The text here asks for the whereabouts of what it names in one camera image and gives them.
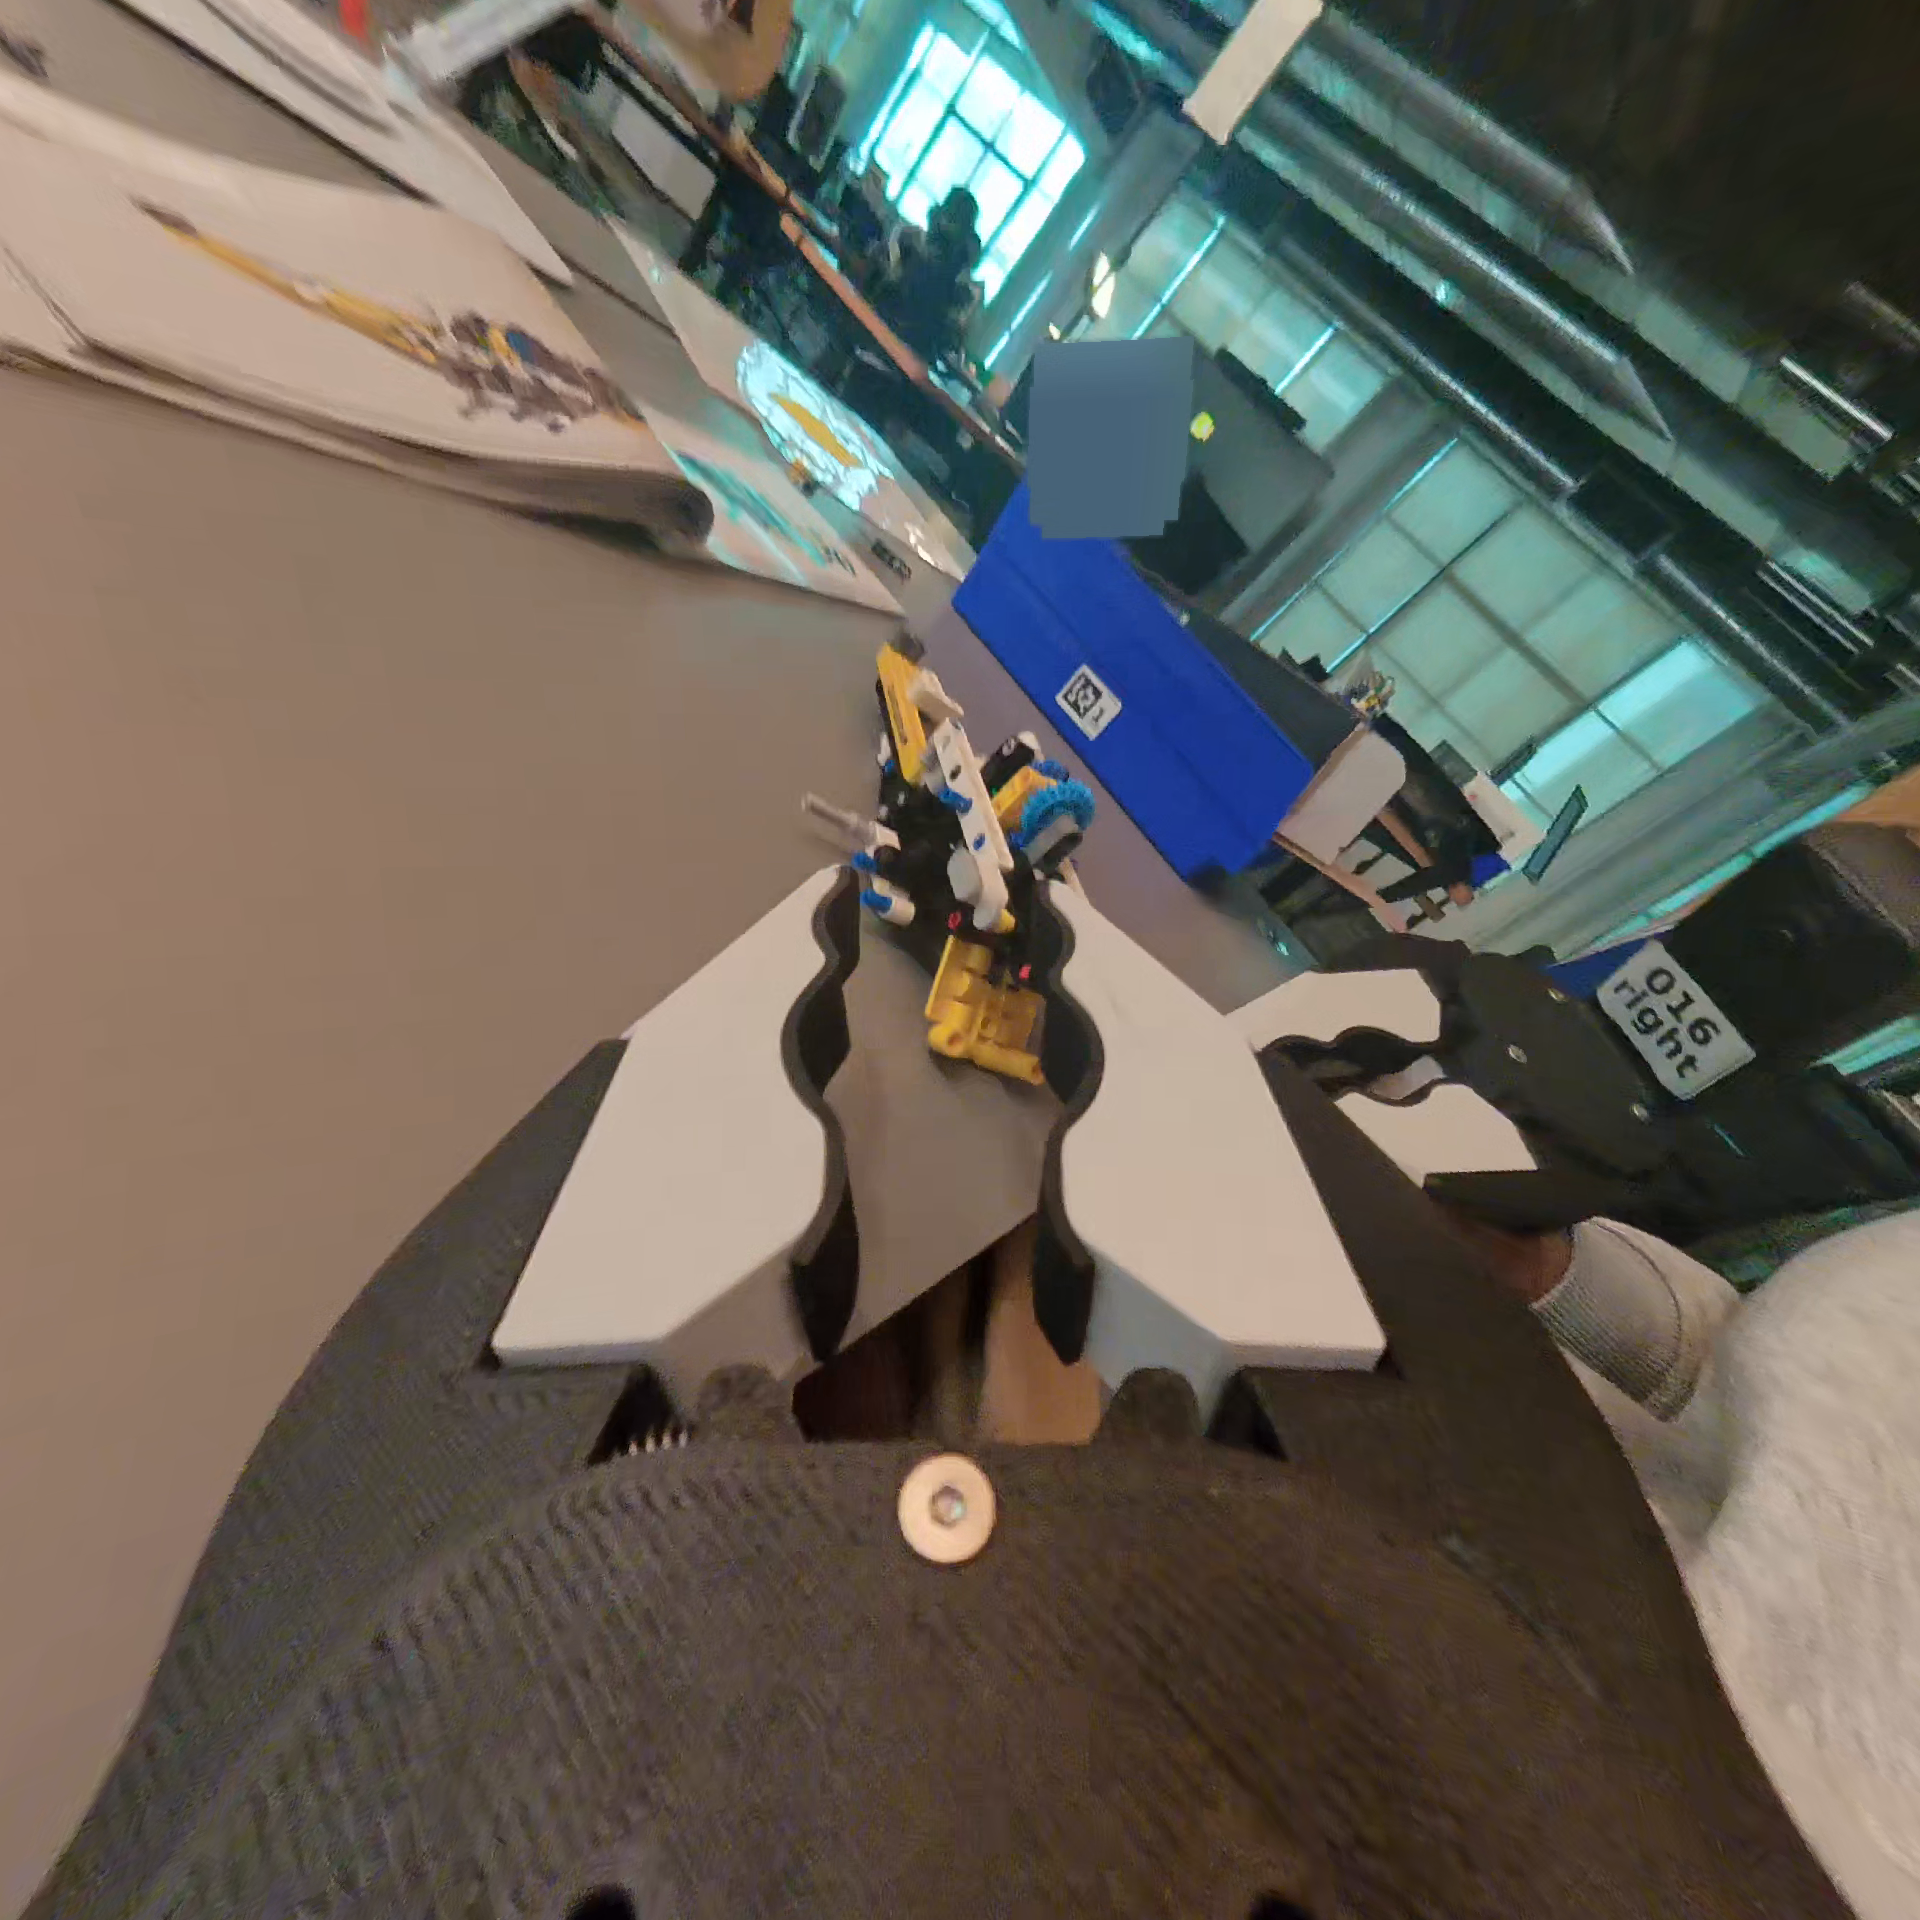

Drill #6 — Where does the person's tan trouser leg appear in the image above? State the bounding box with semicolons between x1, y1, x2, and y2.
796;1241;1113;1450

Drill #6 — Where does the person's grey sweater torso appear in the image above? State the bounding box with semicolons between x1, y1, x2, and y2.
1628;1237;1920;1920

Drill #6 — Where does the blue box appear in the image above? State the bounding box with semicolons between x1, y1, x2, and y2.
952;480;1408;887

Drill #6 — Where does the white instruction booklet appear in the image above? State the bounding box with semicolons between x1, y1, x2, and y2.
116;0;580;290

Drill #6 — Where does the lego instruction booklet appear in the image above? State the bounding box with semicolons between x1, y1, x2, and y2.
0;119;717;560

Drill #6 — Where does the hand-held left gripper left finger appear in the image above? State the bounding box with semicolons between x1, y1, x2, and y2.
492;864;864;1377

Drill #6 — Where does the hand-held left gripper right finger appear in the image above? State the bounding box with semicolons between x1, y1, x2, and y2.
1032;885;1387;1384

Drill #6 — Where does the person's right forearm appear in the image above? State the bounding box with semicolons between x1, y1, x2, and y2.
1476;1218;1749;1423

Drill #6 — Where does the large printed sheet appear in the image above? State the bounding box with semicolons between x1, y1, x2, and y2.
613;222;965;621

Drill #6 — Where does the silver ventilation duct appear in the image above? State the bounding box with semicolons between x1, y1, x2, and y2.
1224;38;1674;443

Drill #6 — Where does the yellow black lego assembly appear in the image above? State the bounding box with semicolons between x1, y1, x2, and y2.
803;634;1099;1089

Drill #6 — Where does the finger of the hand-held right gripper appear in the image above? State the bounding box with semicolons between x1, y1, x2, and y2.
1302;1065;1539;1192
1228;967;1454;1070

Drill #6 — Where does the long wooden table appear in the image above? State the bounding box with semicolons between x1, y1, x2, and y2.
593;8;1029;459

